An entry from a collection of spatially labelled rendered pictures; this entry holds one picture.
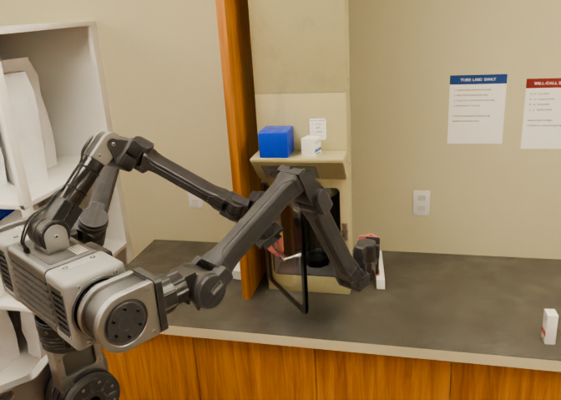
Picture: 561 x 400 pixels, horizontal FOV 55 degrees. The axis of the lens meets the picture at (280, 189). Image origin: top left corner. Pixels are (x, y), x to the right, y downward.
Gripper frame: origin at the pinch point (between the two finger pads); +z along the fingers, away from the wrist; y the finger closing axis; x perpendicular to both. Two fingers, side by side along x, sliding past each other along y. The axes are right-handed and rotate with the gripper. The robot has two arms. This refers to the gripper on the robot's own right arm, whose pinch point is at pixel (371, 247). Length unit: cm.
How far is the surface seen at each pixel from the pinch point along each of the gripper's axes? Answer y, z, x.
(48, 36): 72, 53, 150
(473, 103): 40, 54, -36
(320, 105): 47, 11, 18
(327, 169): 26.3, 3.9, 15.0
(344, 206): 10.3, 11.7, 10.5
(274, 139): 37.7, 0.6, 32.3
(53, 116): 35, 53, 155
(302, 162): 29.8, 0.2, 22.8
